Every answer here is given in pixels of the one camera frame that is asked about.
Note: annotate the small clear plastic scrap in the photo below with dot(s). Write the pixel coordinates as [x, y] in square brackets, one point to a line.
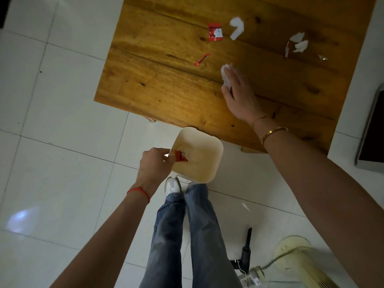
[323, 57]

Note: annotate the person's left hand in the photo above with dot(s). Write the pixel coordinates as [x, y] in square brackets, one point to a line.
[153, 172]

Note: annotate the narrow white paper sliver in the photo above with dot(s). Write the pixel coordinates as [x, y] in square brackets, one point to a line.
[286, 50]

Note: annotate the cream standing fan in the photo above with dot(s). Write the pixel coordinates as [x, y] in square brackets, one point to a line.
[300, 263]

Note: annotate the person's right forearm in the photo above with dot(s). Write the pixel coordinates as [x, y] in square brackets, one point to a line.
[324, 194]

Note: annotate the thin red wrapper strip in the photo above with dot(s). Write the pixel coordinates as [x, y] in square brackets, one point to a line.
[202, 59]

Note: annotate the dark object at wall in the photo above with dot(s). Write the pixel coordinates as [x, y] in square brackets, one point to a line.
[4, 10]

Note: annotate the white sneaker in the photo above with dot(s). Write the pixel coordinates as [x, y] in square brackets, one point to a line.
[184, 179]
[172, 185]

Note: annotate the person's left thumb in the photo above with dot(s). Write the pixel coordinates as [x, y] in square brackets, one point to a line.
[169, 160]

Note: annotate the black handheld vacuum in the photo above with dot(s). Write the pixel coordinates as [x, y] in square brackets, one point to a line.
[246, 251]

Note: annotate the torn white paper scrap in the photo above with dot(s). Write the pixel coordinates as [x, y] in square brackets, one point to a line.
[297, 37]
[301, 46]

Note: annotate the person's right thumb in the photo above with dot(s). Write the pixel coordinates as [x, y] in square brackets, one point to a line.
[225, 95]

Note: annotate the person's right hand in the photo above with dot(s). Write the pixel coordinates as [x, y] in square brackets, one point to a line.
[243, 98]

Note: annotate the crumpled red wrapper piece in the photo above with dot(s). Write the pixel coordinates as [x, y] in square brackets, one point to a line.
[181, 156]

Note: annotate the person's left forearm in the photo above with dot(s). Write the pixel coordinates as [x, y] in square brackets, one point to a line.
[111, 242]

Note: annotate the white plug adapter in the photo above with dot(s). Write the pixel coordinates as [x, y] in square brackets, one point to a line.
[252, 278]

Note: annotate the cream plastic waste bin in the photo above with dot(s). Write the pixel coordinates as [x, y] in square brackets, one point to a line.
[201, 155]

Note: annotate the dark panel with grey frame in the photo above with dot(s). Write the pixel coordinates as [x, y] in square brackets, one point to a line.
[373, 131]

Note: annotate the red and white candy wrapper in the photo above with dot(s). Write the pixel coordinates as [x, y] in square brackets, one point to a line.
[215, 32]

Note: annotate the curved white paper scrap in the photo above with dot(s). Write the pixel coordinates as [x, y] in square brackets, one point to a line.
[237, 27]

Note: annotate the blue denim jeans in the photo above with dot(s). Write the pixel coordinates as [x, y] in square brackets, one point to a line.
[201, 236]

